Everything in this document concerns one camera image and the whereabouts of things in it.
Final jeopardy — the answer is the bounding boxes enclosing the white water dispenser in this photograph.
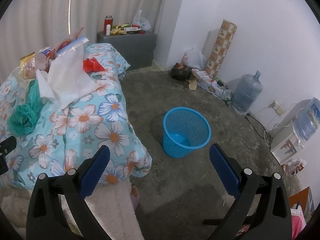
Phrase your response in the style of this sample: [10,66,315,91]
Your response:
[270,121,304,165]

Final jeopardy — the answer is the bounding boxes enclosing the red white paper bag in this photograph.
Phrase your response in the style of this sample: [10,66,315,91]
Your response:
[55,27,83,53]

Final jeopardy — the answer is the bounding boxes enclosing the yellow snack packet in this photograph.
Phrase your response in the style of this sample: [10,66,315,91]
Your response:
[20,52,36,80]

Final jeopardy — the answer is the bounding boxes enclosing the white plastic shopping bag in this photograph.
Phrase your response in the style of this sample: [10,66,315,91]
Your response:
[181,47,207,70]

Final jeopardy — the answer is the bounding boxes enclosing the white patterned floor cloth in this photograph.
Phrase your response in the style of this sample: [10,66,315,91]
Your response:
[191,69,231,101]

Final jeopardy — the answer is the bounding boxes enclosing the large empty water jug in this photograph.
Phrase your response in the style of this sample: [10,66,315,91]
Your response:
[232,70,263,115]

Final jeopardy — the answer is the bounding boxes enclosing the blue plastic waste basket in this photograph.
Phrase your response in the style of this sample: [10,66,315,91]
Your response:
[162,107,212,158]

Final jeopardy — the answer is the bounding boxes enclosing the grey bedside cabinet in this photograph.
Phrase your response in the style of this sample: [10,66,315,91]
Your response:
[97,31,157,70]

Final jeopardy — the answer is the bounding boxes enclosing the red thermos flask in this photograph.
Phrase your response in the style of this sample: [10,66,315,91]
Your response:
[103,15,113,35]

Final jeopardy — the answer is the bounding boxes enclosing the snack packets on cabinet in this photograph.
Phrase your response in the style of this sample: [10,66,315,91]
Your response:
[110,24,146,35]

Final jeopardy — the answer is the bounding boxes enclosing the rolled patterned mat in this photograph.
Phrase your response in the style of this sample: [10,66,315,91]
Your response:
[204,20,238,78]

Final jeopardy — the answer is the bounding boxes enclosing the black power cable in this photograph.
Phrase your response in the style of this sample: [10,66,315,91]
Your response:
[245,113,272,147]

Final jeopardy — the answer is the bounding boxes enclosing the small white bottle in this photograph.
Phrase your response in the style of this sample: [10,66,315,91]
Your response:
[106,24,111,36]

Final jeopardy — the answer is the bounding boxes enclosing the red plastic wrapper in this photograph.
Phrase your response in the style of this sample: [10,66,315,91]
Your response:
[83,57,105,73]

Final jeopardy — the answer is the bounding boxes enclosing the clear plastic bag on cabinet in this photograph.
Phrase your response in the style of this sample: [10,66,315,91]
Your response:
[132,10,151,31]

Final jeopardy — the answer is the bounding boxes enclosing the dark cardboard box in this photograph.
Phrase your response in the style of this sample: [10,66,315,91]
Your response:
[171,63,192,81]

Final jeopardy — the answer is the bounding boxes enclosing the floral blue quilt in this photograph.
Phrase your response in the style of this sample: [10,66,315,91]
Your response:
[1,43,152,190]

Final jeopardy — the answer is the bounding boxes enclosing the brown paper scrap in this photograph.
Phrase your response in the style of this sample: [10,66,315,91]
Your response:
[188,80,197,90]

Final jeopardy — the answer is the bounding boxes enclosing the orange cardboard box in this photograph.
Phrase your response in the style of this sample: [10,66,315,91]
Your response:
[289,186,315,215]

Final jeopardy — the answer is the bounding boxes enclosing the wall power socket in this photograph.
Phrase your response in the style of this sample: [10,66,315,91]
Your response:
[271,100,286,116]

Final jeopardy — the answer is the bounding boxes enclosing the white curtain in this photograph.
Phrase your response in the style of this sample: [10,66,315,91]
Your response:
[1,0,162,82]

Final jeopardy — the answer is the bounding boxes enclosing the white tissue paper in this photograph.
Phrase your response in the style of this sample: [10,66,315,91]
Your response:
[36,46,99,109]

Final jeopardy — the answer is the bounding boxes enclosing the water jug on dispenser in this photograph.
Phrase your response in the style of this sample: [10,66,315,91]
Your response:
[293,98,320,142]

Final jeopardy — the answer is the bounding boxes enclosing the green plastic bag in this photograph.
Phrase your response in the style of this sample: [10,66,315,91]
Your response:
[7,79,43,137]

